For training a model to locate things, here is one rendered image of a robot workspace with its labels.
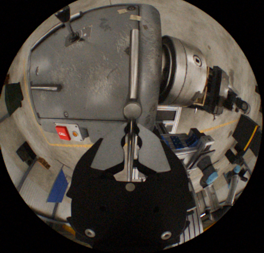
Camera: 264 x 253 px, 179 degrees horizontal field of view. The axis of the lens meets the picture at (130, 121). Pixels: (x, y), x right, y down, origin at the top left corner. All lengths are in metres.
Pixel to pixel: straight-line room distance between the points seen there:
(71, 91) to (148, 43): 0.23
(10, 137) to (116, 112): 9.68
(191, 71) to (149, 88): 0.14
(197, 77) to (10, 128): 9.95
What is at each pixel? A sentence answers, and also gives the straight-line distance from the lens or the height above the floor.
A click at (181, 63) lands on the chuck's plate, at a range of 0.26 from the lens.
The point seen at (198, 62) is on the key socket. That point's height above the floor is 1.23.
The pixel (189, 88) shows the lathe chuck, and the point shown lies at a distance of 0.29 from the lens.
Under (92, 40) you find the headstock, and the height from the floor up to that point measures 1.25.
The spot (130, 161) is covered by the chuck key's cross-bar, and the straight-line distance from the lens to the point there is 0.16.
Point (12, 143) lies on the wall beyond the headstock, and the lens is 9.76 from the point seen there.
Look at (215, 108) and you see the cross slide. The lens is 0.90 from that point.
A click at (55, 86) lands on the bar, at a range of 0.28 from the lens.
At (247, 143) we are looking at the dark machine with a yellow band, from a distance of 5.04.
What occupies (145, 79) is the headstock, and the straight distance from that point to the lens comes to 0.20.
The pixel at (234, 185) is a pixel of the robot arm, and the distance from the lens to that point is 0.93.
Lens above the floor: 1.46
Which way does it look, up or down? 61 degrees down
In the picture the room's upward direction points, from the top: 177 degrees counter-clockwise
